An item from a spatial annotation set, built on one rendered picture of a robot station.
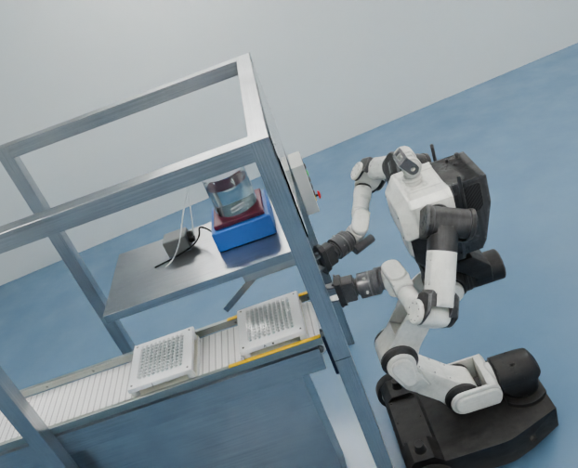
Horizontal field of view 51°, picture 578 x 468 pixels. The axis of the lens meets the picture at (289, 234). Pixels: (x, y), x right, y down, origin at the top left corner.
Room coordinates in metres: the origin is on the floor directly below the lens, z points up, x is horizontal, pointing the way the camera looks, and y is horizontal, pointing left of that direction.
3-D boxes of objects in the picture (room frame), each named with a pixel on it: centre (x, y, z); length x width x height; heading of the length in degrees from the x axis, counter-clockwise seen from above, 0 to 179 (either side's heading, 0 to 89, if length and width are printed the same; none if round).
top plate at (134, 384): (1.83, 0.60, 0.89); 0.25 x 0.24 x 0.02; 176
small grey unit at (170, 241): (1.86, 0.36, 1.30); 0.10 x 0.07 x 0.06; 86
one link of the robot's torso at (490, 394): (1.74, -0.46, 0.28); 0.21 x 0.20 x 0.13; 86
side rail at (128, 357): (1.97, 0.67, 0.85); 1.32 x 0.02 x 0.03; 86
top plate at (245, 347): (1.80, 0.18, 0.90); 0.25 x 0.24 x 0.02; 176
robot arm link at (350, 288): (1.69, -0.14, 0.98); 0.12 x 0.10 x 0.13; 78
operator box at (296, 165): (2.63, -0.15, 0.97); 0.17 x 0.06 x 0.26; 176
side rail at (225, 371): (1.70, 0.69, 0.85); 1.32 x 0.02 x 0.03; 86
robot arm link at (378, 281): (1.68, -0.26, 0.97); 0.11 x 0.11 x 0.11; 78
